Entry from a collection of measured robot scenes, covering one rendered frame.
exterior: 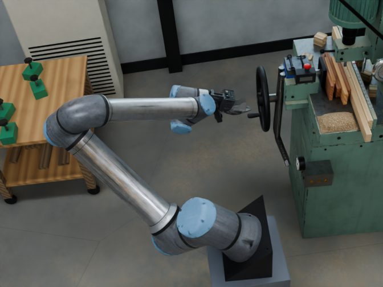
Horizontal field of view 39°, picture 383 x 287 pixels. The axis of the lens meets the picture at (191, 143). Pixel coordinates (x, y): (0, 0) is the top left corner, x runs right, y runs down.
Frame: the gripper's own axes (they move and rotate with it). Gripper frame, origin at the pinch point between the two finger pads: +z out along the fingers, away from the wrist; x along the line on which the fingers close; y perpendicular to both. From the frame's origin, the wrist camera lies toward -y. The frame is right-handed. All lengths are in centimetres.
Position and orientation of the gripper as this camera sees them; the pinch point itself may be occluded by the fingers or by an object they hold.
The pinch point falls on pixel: (247, 109)
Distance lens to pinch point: 248.7
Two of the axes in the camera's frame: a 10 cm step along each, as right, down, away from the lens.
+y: 2.4, -6.6, -7.1
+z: 9.7, 1.3, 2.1
